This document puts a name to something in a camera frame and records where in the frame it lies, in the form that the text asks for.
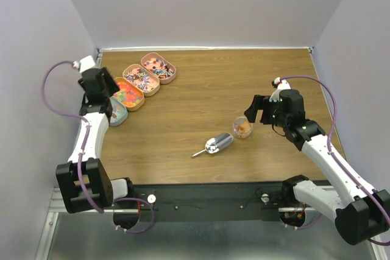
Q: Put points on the orange candy tray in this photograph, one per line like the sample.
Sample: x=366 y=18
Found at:
x=129 y=95

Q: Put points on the beige candy tray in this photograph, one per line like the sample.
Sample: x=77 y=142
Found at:
x=142 y=79

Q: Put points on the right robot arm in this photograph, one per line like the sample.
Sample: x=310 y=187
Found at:
x=358 y=210

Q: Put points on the clear plastic cup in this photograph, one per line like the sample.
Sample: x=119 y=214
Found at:
x=241 y=127

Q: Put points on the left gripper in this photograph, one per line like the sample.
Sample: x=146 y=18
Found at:
x=109 y=80

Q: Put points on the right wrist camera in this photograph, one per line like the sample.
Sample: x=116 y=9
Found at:
x=279 y=85

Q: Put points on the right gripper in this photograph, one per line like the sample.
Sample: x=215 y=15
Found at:
x=259 y=101

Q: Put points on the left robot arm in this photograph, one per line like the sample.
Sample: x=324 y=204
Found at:
x=83 y=181

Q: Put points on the pink candy tray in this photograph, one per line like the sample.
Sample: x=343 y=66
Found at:
x=159 y=67

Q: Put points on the grey candy tray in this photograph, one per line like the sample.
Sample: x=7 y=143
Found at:
x=119 y=112

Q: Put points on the metal scoop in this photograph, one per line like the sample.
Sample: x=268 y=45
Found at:
x=216 y=144

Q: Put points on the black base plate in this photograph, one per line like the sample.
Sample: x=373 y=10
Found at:
x=212 y=202

